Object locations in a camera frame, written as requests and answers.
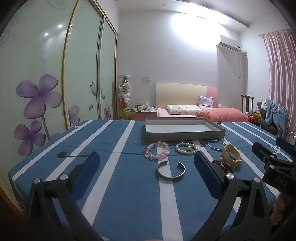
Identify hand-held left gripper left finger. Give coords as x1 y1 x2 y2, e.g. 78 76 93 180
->
24 151 103 241

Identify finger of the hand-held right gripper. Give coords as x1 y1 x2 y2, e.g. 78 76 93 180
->
276 137 296 160
253 142 296 169

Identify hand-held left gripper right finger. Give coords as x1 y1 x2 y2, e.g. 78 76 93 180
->
194 150 278 241

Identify dark red bead bracelet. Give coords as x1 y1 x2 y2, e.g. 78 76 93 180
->
212 159 234 174

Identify thin silver bangle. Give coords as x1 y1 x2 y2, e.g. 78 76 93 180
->
207 140 226 152

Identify cream leather bracelet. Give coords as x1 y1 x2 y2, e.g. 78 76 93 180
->
221 143 243 168

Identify silver cuff bracelet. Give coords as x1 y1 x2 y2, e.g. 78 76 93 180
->
157 161 186 183

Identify white pearl bracelet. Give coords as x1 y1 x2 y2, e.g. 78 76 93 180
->
175 142 198 154

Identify grey cardboard tray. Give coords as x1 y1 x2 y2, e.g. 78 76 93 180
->
145 117 226 142

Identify pink bead bracelet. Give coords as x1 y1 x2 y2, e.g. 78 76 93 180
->
144 141 171 159

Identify person's right hand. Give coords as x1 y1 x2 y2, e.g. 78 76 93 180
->
270 192 286 225

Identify dark grey seat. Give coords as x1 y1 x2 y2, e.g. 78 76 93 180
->
254 102 285 136

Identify blue fleece clothes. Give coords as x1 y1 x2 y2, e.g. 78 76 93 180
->
265 98 290 139

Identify red and yellow toys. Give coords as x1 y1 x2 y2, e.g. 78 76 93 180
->
246 111 260 122

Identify blue white striped tablecloth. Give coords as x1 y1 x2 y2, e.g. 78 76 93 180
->
8 119 296 241

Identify dark wooden chair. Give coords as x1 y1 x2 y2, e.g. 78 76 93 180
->
241 95 254 113

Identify coral folded quilt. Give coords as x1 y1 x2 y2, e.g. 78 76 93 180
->
196 107 249 122

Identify pink curtain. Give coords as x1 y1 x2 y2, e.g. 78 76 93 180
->
262 29 296 130

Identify white printed pillow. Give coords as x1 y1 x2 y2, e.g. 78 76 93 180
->
166 104 201 115

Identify lavender pillow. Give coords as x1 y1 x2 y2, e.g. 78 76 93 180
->
197 96 215 109

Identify bed with pink sheet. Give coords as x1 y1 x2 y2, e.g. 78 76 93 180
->
157 108 199 118

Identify pink white nightstand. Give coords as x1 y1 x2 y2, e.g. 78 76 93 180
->
130 109 158 120

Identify beige pink bed headboard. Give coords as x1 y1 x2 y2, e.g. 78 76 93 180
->
156 83 218 109

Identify white pipe cover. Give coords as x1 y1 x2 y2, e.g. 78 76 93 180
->
238 51 247 78

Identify clear tube of plush toys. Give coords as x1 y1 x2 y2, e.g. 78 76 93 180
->
118 75 131 121

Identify floral glass sliding wardrobe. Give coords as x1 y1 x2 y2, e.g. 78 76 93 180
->
0 0 118 218

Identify white air conditioner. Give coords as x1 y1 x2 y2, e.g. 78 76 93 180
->
218 35 242 52

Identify curtain rod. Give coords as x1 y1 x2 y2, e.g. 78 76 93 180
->
258 28 292 37

